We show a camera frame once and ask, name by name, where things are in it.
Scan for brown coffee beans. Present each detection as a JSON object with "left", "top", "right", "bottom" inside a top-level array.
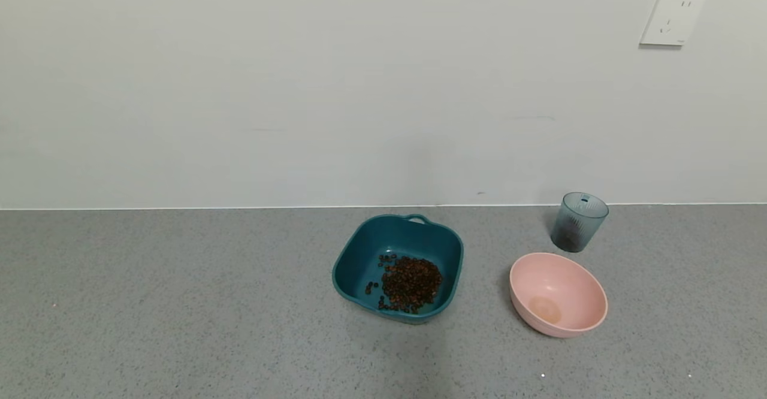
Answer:
[{"left": 364, "top": 253, "right": 445, "bottom": 316}]

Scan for translucent blue-grey ribbed cup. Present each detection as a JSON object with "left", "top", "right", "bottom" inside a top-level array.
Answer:
[{"left": 551, "top": 192, "right": 609, "bottom": 253}]

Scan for pink round bowl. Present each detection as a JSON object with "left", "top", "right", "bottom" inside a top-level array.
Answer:
[{"left": 509, "top": 252, "right": 609, "bottom": 338}]

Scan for teal square plastic basin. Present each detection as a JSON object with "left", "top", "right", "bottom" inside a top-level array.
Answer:
[{"left": 331, "top": 213, "right": 465, "bottom": 325}]

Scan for white wall socket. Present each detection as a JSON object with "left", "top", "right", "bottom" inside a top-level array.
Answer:
[{"left": 639, "top": 0, "right": 708, "bottom": 47}]

